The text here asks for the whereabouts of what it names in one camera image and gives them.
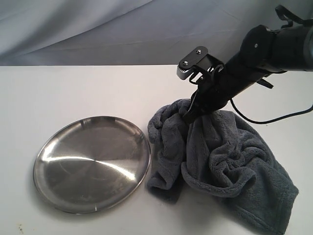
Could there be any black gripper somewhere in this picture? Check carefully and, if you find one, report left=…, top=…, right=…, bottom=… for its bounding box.
left=183, top=65, right=247, bottom=124

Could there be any grey fleece cloth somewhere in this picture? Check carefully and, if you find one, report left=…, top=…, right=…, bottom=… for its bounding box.
left=147, top=99, right=298, bottom=235

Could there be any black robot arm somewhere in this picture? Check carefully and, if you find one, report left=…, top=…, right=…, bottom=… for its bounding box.
left=177, top=5, right=313, bottom=123

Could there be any round stainless steel plate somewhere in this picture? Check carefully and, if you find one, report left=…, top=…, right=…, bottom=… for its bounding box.
left=33, top=116, right=151, bottom=214

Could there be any grey backdrop cloth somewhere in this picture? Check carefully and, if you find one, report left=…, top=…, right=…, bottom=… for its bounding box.
left=0, top=0, right=313, bottom=66

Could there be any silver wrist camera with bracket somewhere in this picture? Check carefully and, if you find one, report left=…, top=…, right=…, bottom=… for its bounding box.
left=177, top=46, right=224, bottom=85

